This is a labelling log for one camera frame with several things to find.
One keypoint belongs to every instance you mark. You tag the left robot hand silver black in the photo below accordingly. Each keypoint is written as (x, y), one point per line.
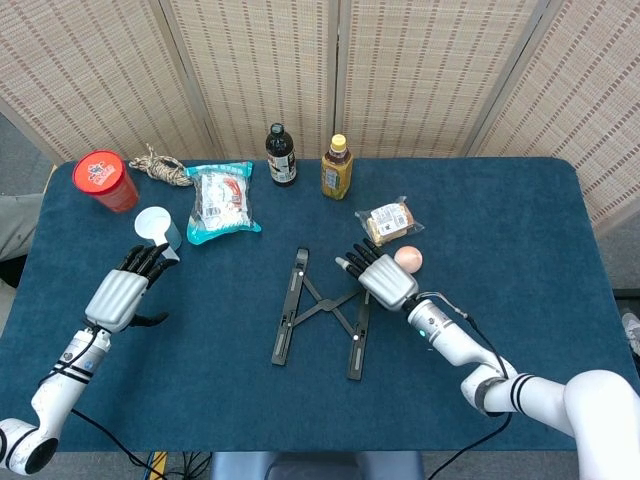
(115, 300)

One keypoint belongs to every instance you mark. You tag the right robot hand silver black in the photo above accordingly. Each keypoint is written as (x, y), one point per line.
(387, 280)

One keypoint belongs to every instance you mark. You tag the black folding stand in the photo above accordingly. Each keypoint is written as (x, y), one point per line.
(285, 325)

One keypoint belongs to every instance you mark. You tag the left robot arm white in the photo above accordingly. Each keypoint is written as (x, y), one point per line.
(55, 395)

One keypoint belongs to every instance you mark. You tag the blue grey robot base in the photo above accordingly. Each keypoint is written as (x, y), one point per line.
(310, 467)

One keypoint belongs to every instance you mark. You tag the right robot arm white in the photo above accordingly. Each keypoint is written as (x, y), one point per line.
(450, 340)

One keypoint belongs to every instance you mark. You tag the pale pink ball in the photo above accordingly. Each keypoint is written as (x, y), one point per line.
(411, 257)

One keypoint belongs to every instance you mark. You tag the plastic wrapped sandwich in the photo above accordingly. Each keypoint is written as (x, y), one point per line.
(390, 220)

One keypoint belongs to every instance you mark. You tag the blue felt table cloth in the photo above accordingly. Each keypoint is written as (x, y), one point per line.
(450, 225)

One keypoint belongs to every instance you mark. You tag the light blue measuring cup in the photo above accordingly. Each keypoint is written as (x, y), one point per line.
(152, 225)

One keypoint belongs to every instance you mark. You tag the yellow tea bottle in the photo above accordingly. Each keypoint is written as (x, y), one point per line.
(336, 175)

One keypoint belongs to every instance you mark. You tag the grey trouser leg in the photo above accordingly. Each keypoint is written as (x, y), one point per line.
(15, 225)

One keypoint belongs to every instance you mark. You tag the red tub with orange lid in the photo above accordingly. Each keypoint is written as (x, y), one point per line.
(100, 172)

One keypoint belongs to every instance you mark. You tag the teal white snack bag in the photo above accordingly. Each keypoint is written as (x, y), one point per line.
(220, 205)

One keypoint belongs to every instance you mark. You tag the dark bottle with black cap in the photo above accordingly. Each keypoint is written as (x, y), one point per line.
(281, 160)

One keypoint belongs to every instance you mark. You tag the woven folding screen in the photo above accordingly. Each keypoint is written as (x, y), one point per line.
(260, 75)

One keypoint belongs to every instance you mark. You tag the white grey shoe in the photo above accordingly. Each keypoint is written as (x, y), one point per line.
(632, 330)

